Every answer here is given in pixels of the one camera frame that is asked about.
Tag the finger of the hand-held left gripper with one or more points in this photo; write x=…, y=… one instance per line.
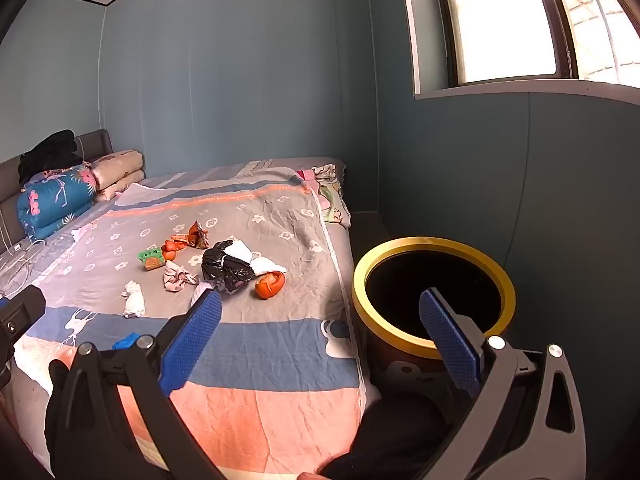
x=25, y=312

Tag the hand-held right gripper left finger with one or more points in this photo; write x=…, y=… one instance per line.
x=192, y=345

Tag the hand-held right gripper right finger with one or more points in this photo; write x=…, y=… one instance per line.
x=450, y=345

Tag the pale tissue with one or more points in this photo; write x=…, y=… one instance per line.
x=201, y=294

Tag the blue plastic scrap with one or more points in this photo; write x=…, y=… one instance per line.
x=125, y=341

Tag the pink paper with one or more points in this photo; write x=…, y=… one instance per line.
x=177, y=277

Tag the white tissue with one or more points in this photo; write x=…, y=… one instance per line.
x=134, y=302

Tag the yellow rimmed brown trash bin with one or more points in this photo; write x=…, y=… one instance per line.
x=435, y=265

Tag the black plastic bag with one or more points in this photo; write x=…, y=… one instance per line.
x=225, y=270

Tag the green snack packet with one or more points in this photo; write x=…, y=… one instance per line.
x=151, y=258

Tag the small orange peel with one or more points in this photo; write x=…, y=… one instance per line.
x=170, y=251

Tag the orange chip bag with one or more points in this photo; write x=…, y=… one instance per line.
x=270, y=285

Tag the white paper scrap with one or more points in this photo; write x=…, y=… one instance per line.
x=267, y=265
x=240, y=250

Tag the orange snack wrapper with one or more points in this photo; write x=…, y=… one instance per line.
x=194, y=236

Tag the striped flower printed blanket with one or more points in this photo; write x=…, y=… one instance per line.
x=250, y=360

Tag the person's black pants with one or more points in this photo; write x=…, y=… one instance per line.
x=390, y=435

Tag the blue floral folded quilt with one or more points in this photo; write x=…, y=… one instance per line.
x=50, y=200

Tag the black folded clothes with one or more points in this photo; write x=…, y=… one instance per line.
x=50, y=155

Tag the beige folded quilt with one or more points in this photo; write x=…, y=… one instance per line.
x=117, y=170

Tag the pink green floral cloth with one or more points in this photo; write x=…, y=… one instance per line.
x=331, y=200

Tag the bed with striped sheet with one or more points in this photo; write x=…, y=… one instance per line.
x=280, y=167

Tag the dark framed window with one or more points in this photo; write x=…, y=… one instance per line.
x=500, y=20

